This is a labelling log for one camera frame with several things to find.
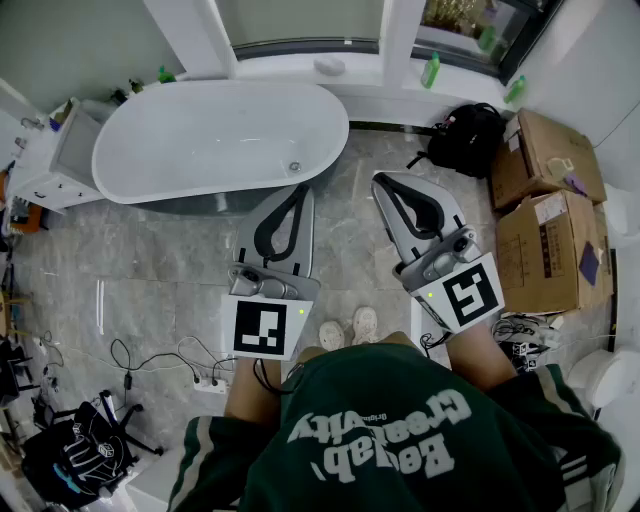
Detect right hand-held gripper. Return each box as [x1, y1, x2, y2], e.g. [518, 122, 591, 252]
[370, 172, 506, 335]

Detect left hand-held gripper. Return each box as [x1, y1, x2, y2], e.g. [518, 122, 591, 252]
[221, 183, 321, 362]

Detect person's right forearm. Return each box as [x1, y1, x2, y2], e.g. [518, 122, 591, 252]
[444, 319, 519, 396]

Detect person's left forearm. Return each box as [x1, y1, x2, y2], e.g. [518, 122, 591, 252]
[223, 357, 284, 426]

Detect white bathtub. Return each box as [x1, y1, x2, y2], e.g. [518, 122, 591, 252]
[91, 79, 350, 216]

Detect black backpack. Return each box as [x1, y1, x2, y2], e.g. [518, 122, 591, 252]
[407, 102, 507, 180]

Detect person's left white shoe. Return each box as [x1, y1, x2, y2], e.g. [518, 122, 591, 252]
[318, 321, 346, 352]

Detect person's white shoe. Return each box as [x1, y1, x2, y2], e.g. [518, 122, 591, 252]
[352, 306, 380, 346]
[318, 321, 346, 352]

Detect person's right white shoe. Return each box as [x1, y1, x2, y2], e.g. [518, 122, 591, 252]
[352, 306, 380, 346]

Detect tan shorts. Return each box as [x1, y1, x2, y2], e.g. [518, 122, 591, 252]
[295, 329, 425, 366]

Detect tall cardboard box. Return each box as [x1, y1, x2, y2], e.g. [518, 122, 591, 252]
[495, 189, 615, 315]

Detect wide cardboard box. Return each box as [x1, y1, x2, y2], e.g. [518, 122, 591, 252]
[489, 108, 608, 211]

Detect purple flat pad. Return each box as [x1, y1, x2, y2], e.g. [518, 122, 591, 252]
[578, 241, 604, 287]

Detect dark framed window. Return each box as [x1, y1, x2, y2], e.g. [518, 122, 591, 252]
[412, 0, 566, 86]

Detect dark green printed sweatshirt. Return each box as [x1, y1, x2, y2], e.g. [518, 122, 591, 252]
[167, 342, 626, 512]

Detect white bathroom cabinet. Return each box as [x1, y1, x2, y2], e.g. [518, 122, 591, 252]
[9, 97, 109, 214]

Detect black office chair base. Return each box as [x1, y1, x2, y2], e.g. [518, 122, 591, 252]
[94, 389, 166, 457]

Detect orange box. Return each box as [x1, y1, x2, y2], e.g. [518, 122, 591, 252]
[9, 202, 44, 234]

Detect white rounded fixture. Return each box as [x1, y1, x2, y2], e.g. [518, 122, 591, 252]
[567, 347, 640, 416]

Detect right hand-held gripper black cable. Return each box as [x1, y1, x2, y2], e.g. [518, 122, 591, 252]
[418, 332, 454, 357]

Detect hand-held gripper black cable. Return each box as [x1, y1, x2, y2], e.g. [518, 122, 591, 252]
[418, 332, 454, 357]
[253, 358, 306, 396]

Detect left hand-held gripper black cable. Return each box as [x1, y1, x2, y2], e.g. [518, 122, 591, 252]
[253, 358, 306, 396]

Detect white device with cables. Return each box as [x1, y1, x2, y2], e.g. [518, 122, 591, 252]
[492, 314, 564, 374]

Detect black floor cable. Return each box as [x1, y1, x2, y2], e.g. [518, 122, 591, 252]
[109, 338, 236, 401]

